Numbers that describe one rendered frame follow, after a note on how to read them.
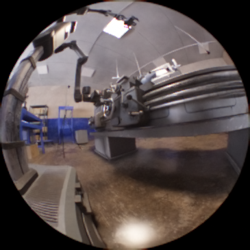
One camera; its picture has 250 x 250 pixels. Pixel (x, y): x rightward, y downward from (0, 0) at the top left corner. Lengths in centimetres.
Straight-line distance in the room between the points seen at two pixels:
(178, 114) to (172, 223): 68
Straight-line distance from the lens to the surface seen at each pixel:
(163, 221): 50
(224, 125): 45
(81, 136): 315
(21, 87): 50
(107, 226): 50
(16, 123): 46
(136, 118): 54
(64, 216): 27
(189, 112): 59
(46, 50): 69
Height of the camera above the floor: 47
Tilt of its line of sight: 4 degrees up
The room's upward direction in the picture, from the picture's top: 5 degrees counter-clockwise
